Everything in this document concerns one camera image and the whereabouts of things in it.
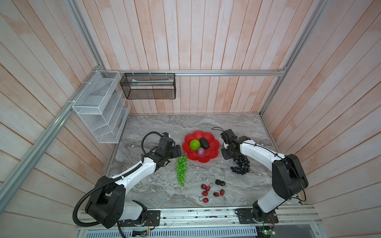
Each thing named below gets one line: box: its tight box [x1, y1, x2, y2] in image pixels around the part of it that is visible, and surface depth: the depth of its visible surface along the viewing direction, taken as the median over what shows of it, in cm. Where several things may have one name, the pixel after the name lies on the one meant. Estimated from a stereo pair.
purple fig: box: [197, 147, 205, 157], surface depth 95 cm
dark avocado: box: [199, 137, 210, 150], surface depth 100 cm
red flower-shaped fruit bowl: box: [182, 130, 221, 164], surface depth 100 cm
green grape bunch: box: [176, 155, 189, 187], surface depth 89 cm
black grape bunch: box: [230, 154, 251, 176], surface depth 90 cm
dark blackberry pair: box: [215, 178, 226, 186], surface depth 85 cm
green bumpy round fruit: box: [189, 138, 201, 151], surface depth 97 cm
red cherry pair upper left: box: [200, 182, 213, 192], surface depth 85 cm
